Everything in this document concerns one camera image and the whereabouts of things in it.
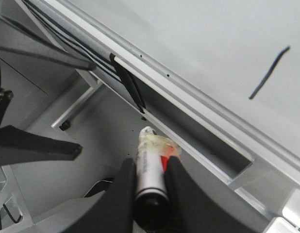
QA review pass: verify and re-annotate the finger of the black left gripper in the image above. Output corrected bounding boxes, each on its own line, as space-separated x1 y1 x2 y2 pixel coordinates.
0 14 96 70
0 125 82 166

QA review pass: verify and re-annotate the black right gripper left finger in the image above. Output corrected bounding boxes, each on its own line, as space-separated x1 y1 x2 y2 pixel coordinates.
36 158 136 233

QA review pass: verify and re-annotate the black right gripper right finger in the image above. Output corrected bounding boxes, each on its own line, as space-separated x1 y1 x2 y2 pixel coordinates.
163 156 269 233

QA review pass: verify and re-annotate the white whiteboard marker pen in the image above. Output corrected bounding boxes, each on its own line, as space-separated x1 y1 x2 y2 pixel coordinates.
133 126 170 232

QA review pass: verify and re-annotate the red round magnet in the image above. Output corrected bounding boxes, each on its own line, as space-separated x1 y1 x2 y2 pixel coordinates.
160 146 181 172

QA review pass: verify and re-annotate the white whiteboard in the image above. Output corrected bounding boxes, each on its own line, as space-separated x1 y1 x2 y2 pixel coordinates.
46 0 300 186

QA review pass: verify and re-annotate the white horizontal rod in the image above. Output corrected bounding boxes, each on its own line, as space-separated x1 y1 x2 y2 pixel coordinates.
114 56 167 97

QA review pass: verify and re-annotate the black strap on rod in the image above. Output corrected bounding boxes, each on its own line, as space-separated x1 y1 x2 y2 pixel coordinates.
109 53 147 114

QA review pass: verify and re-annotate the white stand crossbar frame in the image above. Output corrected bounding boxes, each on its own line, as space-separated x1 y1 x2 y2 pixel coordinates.
16 0 300 233

